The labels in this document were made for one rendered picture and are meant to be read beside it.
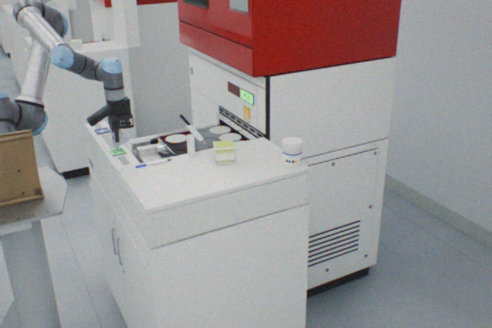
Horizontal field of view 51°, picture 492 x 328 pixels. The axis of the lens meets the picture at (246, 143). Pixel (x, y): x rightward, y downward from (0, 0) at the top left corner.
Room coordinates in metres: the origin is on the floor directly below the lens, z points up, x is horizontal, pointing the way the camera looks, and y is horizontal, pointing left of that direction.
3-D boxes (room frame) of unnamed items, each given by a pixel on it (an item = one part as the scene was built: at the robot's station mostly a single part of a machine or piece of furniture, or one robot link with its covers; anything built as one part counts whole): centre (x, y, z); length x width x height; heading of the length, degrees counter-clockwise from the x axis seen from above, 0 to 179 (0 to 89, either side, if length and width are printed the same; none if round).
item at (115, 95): (1.86, 0.49, 1.20); 0.08 x 0.08 x 0.05
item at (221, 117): (2.19, 0.03, 0.89); 0.44 x 0.02 x 0.10; 28
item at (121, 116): (1.87, 0.49, 1.12); 0.09 x 0.08 x 0.12; 117
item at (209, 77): (2.35, 0.10, 1.02); 0.82 x 0.03 x 0.40; 28
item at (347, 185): (2.51, -0.20, 0.41); 0.82 x 0.71 x 0.82; 28
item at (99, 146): (1.97, 0.56, 0.89); 0.55 x 0.09 x 0.14; 28
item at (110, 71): (1.86, 0.50, 1.28); 0.09 x 0.08 x 0.11; 57
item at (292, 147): (1.71, -0.17, 1.01); 0.07 x 0.07 x 0.10
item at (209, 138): (2.10, 0.17, 0.90); 0.34 x 0.34 x 0.01; 28
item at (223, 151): (1.75, 0.08, 1.00); 0.07 x 0.07 x 0.07; 8
